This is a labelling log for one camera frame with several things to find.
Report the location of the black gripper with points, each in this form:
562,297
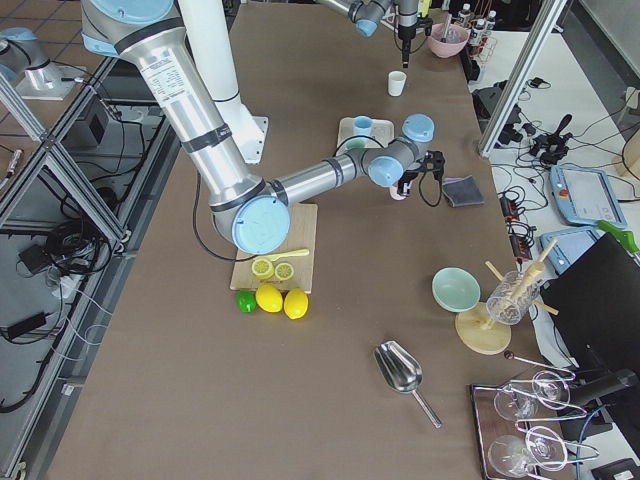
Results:
411,177
405,40

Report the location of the pink cup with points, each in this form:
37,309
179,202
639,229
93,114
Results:
395,194

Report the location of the cream cup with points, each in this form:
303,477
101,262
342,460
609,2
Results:
396,81

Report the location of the green cup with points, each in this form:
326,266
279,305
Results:
355,143

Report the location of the blue cup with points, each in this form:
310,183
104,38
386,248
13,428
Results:
362,126

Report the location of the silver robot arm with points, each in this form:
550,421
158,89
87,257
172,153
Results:
367,15
182,50

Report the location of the beige rabbit tray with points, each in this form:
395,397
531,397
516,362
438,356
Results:
382,134

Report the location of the wine glass rack tray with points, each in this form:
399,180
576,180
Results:
517,427

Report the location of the pink bowl with ice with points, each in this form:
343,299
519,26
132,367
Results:
446,45

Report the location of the metal pestle in bowl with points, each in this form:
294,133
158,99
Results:
445,29

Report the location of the grey folded cloth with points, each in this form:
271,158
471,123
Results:
462,192

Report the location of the wooden cutting board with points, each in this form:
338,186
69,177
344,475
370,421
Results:
302,234

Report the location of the green bowl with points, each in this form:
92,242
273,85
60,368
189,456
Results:
455,289

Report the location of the lemon half outer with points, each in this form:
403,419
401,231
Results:
284,271

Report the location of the yellow plastic knife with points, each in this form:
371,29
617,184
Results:
286,254

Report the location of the clear glass mug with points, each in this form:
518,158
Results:
507,304

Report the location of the whole lemon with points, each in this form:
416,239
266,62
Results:
296,304
269,298

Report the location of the lemon half near knife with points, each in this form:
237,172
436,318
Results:
262,269

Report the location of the wooden cup stand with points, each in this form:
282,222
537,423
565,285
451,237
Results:
486,336

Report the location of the blue teach pendant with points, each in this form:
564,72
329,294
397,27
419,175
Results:
585,196
570,245

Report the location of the metal scoop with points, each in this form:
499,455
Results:
403,373

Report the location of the green lime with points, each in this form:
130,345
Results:
246,301

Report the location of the white pillar base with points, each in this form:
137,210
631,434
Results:
208,37

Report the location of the black monitor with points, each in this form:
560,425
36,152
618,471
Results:
598,302

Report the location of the aluminium frame post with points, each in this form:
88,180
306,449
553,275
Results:
541,29

